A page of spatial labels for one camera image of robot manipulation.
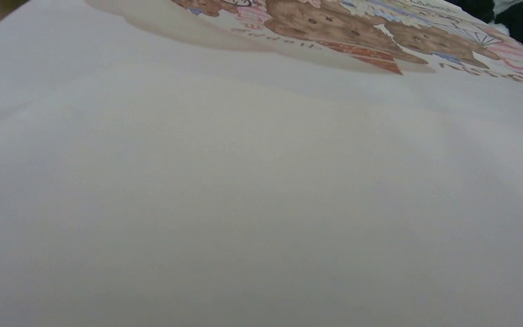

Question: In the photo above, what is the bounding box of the brown paper bag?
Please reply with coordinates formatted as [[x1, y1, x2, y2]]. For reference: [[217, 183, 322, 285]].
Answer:
[[0, 1, 523, 326]]

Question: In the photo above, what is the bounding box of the black white checkered pillow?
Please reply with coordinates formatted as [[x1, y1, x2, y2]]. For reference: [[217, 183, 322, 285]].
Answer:
[[450, 0, 523, 44]]

